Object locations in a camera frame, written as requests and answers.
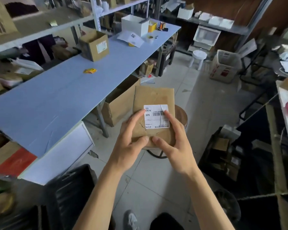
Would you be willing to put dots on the yellow orange snack packet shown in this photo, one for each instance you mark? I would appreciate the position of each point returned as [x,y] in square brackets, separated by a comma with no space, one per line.
[90,71]

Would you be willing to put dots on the open white box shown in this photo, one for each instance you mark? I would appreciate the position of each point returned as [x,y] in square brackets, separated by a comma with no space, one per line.
[134,25]

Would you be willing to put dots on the white round plastic stool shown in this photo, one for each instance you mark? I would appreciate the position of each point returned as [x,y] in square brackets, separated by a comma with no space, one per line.
[198,58]

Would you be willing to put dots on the white paper sheet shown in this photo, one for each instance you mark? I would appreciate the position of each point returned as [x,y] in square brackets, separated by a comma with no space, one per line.
[130,38]

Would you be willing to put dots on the round wooden stool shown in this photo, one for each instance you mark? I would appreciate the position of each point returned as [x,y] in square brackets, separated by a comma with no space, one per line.
[181,114]

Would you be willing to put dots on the dark metal shelf rack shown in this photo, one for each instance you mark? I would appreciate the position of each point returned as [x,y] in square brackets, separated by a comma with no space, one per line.
[218,23]

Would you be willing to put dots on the white metal shelf rack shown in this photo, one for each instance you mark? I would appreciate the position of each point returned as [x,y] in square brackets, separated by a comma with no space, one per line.
[38,28]

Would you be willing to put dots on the person's grey shoe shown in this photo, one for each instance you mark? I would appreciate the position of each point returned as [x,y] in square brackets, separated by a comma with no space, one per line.
[131,220]

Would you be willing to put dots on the person's left hand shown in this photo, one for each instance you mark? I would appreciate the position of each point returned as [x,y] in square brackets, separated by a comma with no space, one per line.
[124,150]

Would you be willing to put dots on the black plastic crate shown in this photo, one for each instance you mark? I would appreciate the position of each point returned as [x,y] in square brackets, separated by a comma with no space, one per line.
[69,196]

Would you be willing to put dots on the large brown corrugated carton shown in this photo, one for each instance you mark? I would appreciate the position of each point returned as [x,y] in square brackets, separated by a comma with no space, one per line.
[1,17]

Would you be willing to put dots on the small white open carton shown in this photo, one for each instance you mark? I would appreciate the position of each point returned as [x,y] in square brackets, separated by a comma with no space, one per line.
[185,12]

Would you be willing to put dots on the person's right hand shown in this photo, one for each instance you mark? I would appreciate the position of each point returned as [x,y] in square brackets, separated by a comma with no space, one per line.
[177,150]

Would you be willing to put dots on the small labelled cardboard box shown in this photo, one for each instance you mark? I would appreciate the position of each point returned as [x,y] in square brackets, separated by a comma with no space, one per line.
[94,45]

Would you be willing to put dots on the open brown cardboard box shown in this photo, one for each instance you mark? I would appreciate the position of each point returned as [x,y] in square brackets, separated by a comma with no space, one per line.
[117,102]

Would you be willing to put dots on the clear tape roll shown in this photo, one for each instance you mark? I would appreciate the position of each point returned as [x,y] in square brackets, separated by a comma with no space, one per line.
[149,38]

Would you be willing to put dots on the white red printed carton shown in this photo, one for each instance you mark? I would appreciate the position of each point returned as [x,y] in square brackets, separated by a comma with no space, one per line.
[224,67]

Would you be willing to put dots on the person's left thumb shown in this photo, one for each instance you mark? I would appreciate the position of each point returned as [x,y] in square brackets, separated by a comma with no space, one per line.
[141,143]

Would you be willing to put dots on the person's right thumb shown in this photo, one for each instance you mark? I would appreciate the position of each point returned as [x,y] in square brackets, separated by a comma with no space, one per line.
[162,144]

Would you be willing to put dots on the brown cardboard parcel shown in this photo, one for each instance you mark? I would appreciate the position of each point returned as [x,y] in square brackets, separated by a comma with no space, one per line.
[153,98]

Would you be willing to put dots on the person's right forearm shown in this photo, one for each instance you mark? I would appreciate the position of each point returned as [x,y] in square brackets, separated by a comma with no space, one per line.
[206,201]

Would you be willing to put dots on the white shipping label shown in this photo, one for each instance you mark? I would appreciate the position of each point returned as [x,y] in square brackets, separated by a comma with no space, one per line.
[156,114]

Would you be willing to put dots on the white plastic drawer bin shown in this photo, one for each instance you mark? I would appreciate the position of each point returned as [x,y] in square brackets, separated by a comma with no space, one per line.
[205,37]

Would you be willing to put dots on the dark bin of boxes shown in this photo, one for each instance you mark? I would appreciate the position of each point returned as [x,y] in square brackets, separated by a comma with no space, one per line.
[230,155]

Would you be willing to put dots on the red orange flat carton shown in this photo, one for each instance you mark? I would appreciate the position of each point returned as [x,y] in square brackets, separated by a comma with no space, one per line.
[14,162]

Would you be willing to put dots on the person's left forearm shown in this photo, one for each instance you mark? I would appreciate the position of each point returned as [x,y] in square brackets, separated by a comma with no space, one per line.
[105,201]

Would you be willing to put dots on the person's black trouser leg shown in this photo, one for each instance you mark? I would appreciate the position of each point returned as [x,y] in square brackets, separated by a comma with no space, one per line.
[166,222]

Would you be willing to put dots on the wooden frame rack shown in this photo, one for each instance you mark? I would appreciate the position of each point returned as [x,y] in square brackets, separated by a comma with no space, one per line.
[276,153]

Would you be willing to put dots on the long blue work table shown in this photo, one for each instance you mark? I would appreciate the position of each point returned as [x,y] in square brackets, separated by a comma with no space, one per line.
[74,83]

